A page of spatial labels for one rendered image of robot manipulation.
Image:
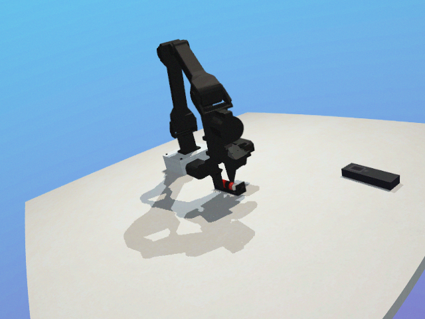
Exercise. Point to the red and black battery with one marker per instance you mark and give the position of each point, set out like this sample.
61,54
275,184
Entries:
228,184

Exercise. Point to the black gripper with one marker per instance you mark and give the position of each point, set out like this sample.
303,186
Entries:
200,169

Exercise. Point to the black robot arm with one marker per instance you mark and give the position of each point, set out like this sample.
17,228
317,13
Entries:
205,91

